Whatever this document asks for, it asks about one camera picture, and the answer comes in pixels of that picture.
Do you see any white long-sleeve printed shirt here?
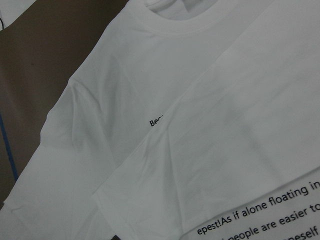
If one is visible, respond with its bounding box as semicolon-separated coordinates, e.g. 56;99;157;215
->
0;0;320;240

